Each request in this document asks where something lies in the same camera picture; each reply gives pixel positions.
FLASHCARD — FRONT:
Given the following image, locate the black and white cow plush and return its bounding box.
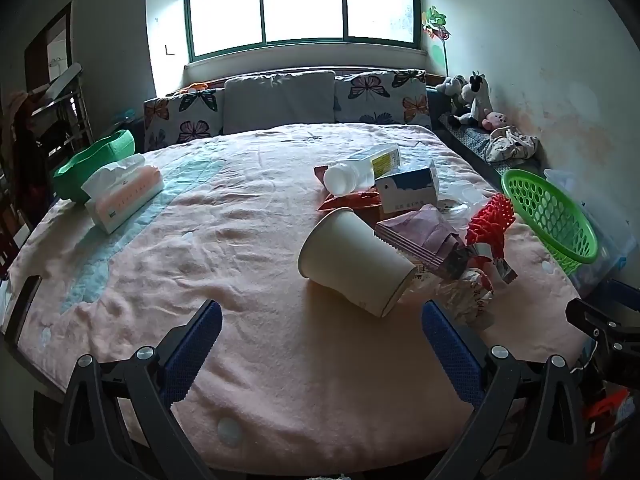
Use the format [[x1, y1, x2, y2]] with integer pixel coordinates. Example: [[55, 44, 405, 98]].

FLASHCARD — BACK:
[[447, 71, 493, 128]]

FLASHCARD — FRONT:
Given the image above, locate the small butterfly print pillow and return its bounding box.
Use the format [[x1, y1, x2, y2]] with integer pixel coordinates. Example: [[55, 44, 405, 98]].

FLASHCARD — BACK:
[[144, 88, 226, 153]]

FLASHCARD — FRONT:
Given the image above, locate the red spiky foam net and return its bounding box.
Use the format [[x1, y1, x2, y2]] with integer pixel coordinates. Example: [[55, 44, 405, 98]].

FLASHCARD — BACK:
[[465, 193, 516, 261]]

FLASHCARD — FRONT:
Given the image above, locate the blue and white carton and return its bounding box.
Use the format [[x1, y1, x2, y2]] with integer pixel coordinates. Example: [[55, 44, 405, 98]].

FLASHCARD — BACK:
[[375, 161, 440, 216]]

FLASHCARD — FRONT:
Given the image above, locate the pink striped packet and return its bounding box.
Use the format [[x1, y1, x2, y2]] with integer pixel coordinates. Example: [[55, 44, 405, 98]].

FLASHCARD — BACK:
[[375, 203, 468, 278]]

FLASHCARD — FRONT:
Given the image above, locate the pink tissue pack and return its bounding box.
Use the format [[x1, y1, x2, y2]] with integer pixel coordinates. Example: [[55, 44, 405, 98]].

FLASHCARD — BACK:
[[81, 154, 166, 234]]

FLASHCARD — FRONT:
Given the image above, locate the green framed window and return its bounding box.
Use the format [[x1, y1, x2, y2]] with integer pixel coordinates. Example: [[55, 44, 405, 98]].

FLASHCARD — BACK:
[[184, 0, 421, 61]]

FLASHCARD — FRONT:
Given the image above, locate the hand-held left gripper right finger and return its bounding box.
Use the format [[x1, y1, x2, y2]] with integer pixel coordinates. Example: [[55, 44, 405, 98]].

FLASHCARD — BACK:
[[421, 300, 588, 480]]

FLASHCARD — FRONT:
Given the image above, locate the white plastic bottle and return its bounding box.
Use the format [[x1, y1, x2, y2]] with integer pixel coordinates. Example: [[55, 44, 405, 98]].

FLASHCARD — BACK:
[[324, 144, 402, 197]]

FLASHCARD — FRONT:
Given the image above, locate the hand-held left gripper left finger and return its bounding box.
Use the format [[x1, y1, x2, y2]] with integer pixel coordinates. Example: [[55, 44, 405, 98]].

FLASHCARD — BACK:
[[60, 300, 223, 480]]

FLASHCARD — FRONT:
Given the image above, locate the green plastic basket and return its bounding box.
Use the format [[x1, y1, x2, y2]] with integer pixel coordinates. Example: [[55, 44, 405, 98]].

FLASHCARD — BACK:
[[501, 168, 599, 277]]

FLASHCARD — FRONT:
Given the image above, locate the grey cushion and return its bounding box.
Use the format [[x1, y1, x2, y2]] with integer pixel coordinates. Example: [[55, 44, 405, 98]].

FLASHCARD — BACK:
[[223, 71, 336, 135]]

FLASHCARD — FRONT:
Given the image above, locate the large butterfly print pillow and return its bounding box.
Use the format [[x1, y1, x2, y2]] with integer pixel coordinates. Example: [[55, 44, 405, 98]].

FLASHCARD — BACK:
[[334, 69, 432, 130]]

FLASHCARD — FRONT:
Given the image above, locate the grey plush toy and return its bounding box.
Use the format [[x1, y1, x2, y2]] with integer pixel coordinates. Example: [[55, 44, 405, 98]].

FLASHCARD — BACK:
[[436, 75, 468, 111]]

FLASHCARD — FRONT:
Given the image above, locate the red snack wrapper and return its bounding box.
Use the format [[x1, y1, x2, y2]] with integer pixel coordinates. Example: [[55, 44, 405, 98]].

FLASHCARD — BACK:
[[314, 165, 383, 213]]

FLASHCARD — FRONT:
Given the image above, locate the clear plastic container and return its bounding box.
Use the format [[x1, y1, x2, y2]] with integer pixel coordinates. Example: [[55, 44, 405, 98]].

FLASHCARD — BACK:
[[437, 180, 488, 216]]

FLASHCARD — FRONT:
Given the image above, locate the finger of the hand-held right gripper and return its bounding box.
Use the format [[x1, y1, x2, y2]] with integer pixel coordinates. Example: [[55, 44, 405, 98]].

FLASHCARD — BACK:
[[565, 297, 640, 357]]

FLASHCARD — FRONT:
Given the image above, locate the crumpled beige cloth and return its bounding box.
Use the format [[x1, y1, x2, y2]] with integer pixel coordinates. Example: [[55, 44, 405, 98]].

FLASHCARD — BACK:
[[487, 127, 540, 163]]

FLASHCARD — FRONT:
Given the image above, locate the grey patterned mat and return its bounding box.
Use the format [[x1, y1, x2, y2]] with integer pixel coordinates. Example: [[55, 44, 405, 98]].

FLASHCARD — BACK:
[[439, 112, 506, 161]]

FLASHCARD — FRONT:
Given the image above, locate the green plastic basin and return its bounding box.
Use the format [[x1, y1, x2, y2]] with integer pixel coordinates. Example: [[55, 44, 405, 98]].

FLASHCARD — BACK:
[[52, 130, 136, 204]]

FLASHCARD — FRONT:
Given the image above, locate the red plastic object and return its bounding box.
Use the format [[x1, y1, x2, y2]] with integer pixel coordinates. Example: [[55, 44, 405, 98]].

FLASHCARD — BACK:
[[585, 390, 631, 426]]

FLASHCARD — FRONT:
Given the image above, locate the crumpled foil wrapper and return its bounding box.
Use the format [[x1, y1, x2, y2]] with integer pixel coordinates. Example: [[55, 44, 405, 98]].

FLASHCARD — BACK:
[[440, 240, 518, 331]]

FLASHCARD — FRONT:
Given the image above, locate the dark wooden rack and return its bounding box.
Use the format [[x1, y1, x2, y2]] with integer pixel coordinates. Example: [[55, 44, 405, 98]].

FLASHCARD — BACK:
[[0, 62, 96, 211]]

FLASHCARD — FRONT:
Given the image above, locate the cream paper cup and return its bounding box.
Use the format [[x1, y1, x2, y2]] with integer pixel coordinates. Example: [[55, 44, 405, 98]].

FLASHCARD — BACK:
[[298, 207, 420, 318]]

